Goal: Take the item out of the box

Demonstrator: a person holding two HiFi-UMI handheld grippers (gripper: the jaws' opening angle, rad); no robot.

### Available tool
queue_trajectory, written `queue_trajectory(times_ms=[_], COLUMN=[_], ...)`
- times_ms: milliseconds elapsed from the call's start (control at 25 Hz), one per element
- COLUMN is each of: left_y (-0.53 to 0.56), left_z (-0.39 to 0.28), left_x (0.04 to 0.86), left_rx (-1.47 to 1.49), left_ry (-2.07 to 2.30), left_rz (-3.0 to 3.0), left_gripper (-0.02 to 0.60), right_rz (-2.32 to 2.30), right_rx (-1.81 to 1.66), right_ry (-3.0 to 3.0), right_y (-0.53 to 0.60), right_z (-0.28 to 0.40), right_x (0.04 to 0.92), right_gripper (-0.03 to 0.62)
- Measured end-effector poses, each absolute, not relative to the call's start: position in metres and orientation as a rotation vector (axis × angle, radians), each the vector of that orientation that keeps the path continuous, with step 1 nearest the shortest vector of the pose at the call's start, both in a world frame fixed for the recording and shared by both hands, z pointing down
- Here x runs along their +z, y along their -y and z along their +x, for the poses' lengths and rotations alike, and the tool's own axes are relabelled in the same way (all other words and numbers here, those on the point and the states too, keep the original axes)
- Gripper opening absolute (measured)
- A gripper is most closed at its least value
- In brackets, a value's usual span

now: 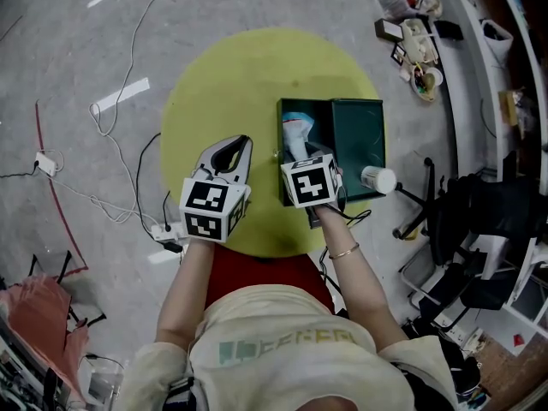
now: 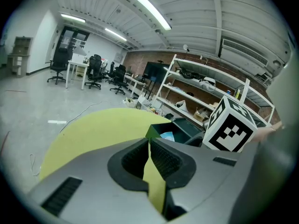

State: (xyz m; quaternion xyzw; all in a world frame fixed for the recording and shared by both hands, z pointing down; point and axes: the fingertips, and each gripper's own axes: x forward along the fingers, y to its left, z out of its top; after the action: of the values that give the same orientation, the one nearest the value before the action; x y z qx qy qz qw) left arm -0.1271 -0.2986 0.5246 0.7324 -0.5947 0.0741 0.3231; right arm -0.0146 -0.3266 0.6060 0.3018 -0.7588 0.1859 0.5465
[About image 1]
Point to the white plastic bag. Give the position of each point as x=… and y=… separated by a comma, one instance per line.
x=498, y=41

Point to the dark green box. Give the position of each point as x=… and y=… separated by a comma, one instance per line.
x=355, y=135

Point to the person's left forearm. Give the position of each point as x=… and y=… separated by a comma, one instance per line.
x=184, y=293

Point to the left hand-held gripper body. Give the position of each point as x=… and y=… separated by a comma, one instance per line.
x=205, y=204

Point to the red shorts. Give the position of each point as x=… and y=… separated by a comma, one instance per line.
x=265, y=272

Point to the person's right forearm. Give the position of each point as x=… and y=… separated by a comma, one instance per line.
x=359, y=289

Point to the white plastic jar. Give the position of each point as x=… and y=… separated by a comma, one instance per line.
x=379, y=179

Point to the black box with white inside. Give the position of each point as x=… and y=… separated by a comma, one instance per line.
x=389, y=29

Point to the round table with green cloth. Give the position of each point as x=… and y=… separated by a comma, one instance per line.
x=222, y=101

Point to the small black picture frame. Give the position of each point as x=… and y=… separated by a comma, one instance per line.
x=399, y=54

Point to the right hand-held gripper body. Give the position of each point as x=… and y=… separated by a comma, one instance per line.
x=310, y=184

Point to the beige printed shirt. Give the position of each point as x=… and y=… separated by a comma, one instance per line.
x=278, y=358

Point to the black power adapter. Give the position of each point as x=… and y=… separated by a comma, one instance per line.
x=173, y=246

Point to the pink cloth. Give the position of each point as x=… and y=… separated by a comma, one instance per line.
x=38, y=315

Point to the cream plastic tray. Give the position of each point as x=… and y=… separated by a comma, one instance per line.
x=417, y=41

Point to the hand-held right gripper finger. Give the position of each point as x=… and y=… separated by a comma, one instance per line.
x=321, y=150

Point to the flat black case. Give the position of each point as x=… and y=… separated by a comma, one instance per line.
x=448, y=29

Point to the cardboard box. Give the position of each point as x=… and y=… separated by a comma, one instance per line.
x=509, y=107

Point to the white power strip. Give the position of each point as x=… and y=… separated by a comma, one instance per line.
x=46, y=164
x=164, y=231

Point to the round bowl with items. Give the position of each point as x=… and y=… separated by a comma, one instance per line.
x=426, y=84

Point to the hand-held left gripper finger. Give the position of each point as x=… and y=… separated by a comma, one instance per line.
x=207, y=159
x=244, y=165

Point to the black office chair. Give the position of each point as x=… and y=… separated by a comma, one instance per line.
x=484, y=298
x=484, y=212

